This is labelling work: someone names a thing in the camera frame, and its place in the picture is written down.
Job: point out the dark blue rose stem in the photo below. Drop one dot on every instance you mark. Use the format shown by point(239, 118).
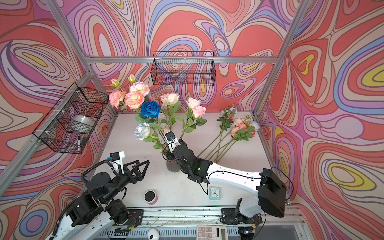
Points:
point(150, 112)

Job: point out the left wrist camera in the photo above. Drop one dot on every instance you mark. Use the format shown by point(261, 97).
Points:
point(117, 162)

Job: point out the black wire basket left wall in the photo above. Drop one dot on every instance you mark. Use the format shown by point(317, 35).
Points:
point(76, 113)

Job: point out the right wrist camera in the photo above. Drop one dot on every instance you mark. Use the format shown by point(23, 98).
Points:
point(171, 139)

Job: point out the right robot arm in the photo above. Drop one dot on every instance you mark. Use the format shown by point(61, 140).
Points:
point(268, 190)

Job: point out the pink carnation spray stem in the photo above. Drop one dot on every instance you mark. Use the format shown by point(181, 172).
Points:
point(139, 87)

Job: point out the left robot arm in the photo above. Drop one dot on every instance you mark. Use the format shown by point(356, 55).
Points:
point(98, 207)

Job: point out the pink grey glass vase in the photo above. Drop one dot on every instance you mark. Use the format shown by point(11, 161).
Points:
point(171, 162)

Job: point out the white round device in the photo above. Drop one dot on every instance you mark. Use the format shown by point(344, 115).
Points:
point(153, 234)

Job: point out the bunch of artificial flowers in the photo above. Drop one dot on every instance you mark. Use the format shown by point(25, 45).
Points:
point(232, 130)

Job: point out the pale blue white rose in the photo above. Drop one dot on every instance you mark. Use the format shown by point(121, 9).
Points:
point(144, 132)

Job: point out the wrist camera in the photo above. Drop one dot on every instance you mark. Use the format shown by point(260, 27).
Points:
point(171, 139)
point(117, 162)

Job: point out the cream white rose stem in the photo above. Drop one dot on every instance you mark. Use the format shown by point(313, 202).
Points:
point(170, 106)

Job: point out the light pink rose stem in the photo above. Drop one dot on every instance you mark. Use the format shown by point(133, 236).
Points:
point(194, 117)

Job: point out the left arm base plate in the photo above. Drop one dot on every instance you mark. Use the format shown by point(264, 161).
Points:
point(130, 217)

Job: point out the orange pink carnation spray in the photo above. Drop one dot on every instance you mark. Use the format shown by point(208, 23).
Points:
point(121, 99)

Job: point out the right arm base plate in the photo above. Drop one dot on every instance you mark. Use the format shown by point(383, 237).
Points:
point(232, 216)

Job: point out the black wire basket wall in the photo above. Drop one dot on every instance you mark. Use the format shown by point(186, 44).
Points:
point(76, 113)
point(183, 68)

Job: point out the cream pink rose stem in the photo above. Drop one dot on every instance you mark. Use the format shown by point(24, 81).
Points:
point(193, 105)

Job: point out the mint green small clock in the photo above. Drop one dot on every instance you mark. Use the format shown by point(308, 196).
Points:
point(214, 193)

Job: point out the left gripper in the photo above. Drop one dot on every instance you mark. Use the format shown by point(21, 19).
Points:
point(128, 174)

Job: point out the white pink calculator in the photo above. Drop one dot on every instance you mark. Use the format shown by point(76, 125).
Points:
point(207, 232)

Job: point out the black wire basket back wall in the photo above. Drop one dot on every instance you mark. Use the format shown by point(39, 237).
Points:
point(183, 68)

